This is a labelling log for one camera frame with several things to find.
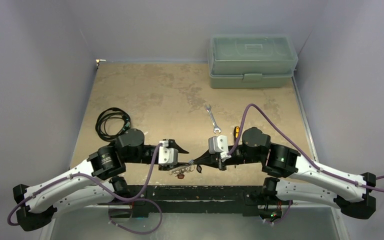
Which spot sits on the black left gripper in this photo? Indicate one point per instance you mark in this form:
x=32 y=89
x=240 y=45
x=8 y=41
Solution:
x=172 y=143

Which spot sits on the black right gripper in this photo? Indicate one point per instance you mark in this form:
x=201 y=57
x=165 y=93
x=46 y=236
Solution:
x=220 y=162

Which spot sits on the grey key holder plate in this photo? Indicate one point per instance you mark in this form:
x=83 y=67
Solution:
x=183 y=170

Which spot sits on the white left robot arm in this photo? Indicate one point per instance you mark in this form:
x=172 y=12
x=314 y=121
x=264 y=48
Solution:
x=96 y=180

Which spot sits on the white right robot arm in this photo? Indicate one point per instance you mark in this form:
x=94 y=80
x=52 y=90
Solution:
x=291 y=176

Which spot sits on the black oval key tag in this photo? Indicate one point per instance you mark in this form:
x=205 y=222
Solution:
x=199 y=169

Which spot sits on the orange black screwdriver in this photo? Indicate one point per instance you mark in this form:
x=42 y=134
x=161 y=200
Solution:
x=236 y=132

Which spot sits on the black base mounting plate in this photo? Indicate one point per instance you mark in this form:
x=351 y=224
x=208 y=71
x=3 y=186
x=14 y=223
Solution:
x=246 y=200

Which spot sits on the silver open-end wrench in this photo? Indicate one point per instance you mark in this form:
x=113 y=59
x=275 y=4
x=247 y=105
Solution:
x=216 y=128

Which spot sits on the green plastic toolbox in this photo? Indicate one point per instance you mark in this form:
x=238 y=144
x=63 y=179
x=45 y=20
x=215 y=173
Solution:
x=251 y=61

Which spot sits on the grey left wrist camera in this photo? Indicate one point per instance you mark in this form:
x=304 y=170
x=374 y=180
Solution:
x=167 y=153

